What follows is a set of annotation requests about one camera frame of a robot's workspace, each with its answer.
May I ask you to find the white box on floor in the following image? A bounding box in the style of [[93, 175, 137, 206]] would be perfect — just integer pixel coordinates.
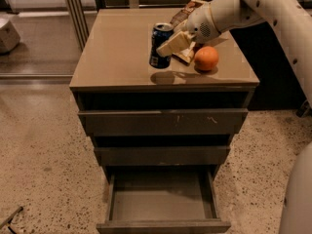
[[0, 19, 20, 54]]

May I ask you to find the grey open bottom drawer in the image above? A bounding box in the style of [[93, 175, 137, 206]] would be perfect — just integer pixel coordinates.
[[97, 168, 231, 234]]

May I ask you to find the small grey floor device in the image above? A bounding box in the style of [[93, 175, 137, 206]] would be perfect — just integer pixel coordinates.
[[295, 100, 312, 118]]

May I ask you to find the grey middle drawer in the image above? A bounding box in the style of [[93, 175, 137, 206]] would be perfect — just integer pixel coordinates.
[[95, 146, 229, 166]]

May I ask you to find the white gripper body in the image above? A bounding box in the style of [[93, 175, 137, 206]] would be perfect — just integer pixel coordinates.
[[185, 3, 221, 44]]

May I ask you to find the grey drawer cabinet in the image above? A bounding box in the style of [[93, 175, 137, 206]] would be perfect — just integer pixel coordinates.
[[70, 9, 258, 175]]

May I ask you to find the grey top drawer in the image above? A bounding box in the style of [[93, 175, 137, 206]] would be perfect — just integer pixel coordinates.
[[78, 108, 248, 137]]

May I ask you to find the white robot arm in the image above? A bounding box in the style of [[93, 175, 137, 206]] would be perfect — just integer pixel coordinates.
[[157, 0, 312, 234]]

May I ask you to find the orange fruit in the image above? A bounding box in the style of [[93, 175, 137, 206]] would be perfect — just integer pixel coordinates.
[[194, 46, 219, 71]]

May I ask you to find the blue pepsi can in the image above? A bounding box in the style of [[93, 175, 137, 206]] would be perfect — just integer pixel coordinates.
[[149, 22, 174, 69]]

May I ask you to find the dark metal bar on floor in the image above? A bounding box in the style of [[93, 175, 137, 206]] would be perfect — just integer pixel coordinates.
[[0, 206, 23, 234]]

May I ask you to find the brown chip bag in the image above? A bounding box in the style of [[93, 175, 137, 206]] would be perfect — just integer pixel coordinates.
[[171, 0, 204, 65]]

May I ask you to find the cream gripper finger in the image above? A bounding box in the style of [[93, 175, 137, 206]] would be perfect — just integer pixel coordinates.
[[174, 20, 187, 32], [156, 31, 195, 57]]

